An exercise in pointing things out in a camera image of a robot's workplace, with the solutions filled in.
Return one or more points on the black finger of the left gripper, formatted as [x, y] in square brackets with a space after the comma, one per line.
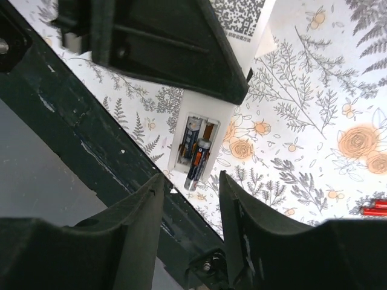
[174, 43]

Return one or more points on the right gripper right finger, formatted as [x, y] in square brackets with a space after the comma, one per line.
[268, 250]

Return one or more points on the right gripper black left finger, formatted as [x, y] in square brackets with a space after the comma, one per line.
[114, 249]

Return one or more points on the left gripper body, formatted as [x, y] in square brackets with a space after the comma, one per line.
[65, 26]

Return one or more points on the black AAA battery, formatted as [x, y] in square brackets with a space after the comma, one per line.
[198, 163]
[190, 137]

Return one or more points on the white remote control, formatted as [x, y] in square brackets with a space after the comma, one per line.
[243, 23]

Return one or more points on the red battery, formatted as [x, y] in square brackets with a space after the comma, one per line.
[378, 204]
[371, 211]

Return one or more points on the floral table mat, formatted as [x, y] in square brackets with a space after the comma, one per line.
[309, 139]

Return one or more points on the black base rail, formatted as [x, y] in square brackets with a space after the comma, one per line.
[56, 105]

